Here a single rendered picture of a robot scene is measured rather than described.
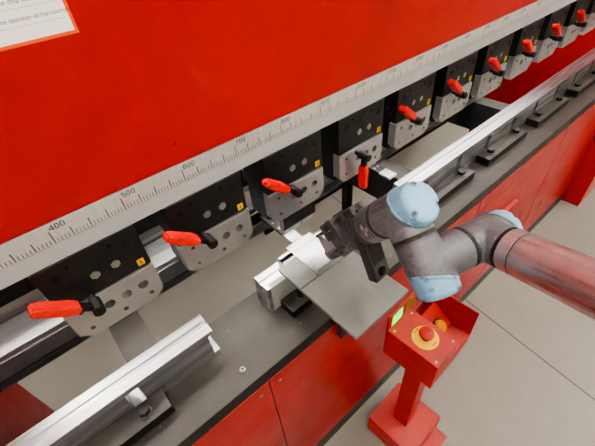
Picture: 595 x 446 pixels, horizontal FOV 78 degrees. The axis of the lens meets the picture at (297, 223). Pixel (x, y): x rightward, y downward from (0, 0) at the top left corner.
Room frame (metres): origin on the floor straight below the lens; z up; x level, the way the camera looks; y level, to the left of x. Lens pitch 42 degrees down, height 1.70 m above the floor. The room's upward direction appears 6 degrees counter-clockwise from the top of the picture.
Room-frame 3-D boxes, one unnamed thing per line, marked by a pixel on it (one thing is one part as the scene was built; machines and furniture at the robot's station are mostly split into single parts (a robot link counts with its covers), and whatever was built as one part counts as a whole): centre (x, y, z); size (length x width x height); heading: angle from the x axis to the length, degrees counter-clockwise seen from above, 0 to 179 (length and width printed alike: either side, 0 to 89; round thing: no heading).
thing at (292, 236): (0.81, 0.08, 1.01); 0.26 x 0.12 x 0.05; 37
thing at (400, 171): (1.34, -0.26, 0.81); 0.64 x 0.08 x 0.14; 37
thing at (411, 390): (0.55, -0.34, 0.39); 0.06 x 0.06 x 0.54; 39
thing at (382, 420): (0.52, -0.36, 0.06); 0.25 x 0.20 x 0.12; 39
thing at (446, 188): (0.99, -0.52, 0.89); 0.30 x 0.05 x 0.03; 127
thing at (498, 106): (1.79, -0.86, 0.81); 0.64 x 0.08 x 0.14; 37
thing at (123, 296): (0.42, 0.34, 1.26); 0.15 x 0.09 x 0.17; 127
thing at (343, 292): (0.56, -0.09, 1.00); 0.26 x 0.18 x 0.01; 37
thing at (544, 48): (1.38, -0.95, 1.26); 0.15 x 0.09 x 0.17; 127
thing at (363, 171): (0.72, -0.16, 1.20); 0.04 x 0.02 x 0.10; 37
